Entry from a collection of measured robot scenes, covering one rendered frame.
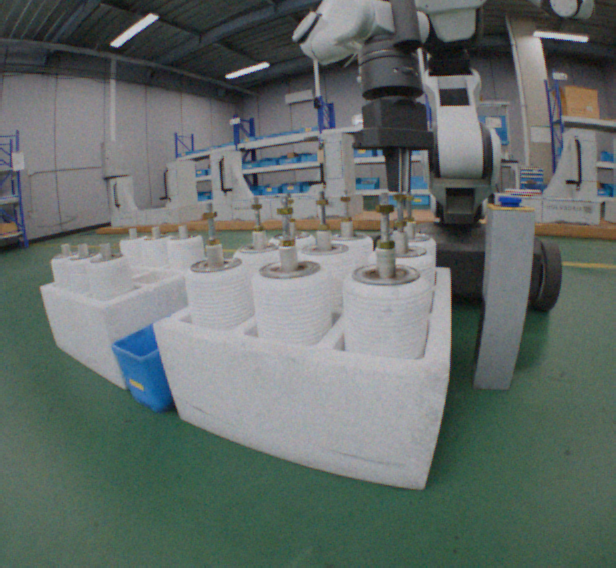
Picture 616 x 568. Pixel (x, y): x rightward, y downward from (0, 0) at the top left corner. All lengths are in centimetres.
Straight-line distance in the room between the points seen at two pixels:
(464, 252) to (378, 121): 53
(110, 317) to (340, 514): 49
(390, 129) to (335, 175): 223
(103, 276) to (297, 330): 42
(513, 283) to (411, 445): 29
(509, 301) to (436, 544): 36
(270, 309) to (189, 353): 14
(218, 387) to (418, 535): 31
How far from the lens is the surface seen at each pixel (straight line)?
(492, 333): 55
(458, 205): 104
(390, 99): 43
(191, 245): 80
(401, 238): 45
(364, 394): 33
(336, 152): 264
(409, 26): 44
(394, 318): 32
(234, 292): 42
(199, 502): 44
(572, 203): 259
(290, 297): 35
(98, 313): 63
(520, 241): 51
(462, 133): 78
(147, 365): 53
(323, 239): 48
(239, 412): 44
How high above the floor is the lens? 35
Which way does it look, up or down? 13 degrees down
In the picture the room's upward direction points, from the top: 4 degrees counter-clockwise
